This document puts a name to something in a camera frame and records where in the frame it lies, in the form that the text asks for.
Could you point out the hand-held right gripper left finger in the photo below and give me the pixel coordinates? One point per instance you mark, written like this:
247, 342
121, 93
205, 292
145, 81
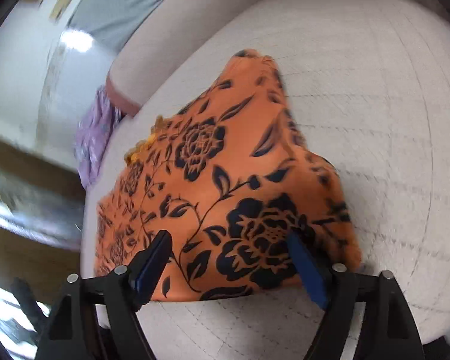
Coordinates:
153, 262

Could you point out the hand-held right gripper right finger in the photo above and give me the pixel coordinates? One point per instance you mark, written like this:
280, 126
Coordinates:
307, 270

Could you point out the orange black floral shirt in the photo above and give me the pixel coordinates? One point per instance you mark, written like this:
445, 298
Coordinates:
225, 180

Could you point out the purple floral cloth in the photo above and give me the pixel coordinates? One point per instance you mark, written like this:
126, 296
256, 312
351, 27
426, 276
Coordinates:
93, 138

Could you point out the wooden glass door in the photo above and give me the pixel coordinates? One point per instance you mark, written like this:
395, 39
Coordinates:
26, 180

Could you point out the quilted bed mattress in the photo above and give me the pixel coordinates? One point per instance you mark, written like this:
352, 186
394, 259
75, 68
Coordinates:
378, 120

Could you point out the pink bolster pillow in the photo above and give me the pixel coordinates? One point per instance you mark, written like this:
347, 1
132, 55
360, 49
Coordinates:
165, 41

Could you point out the grey pillow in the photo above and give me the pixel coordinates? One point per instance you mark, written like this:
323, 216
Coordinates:
123, 7

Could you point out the yellowed wall plate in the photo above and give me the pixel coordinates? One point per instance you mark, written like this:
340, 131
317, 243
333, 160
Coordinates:
62, 5

